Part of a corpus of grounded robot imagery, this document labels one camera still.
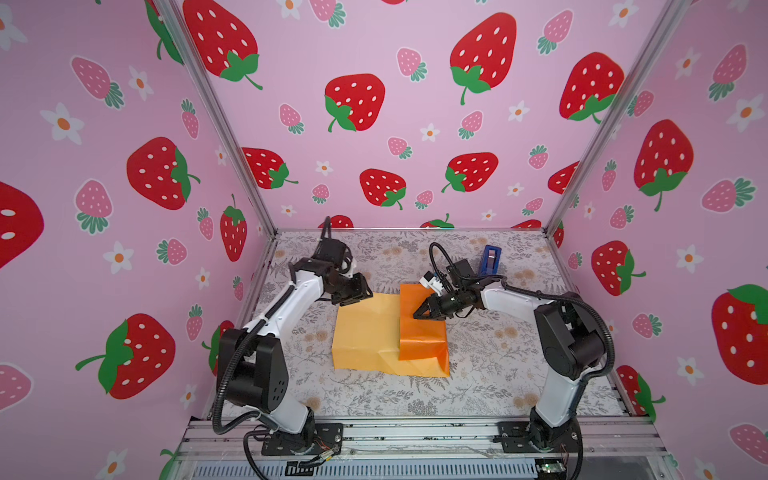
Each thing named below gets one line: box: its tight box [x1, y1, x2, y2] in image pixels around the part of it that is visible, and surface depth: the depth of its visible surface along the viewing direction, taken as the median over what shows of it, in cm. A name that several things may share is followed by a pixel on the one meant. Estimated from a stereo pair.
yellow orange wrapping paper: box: [332, 283, 450, 377], surface depth 89 cm
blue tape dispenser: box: [479, 244, 502, 276], surface depth 106 cm
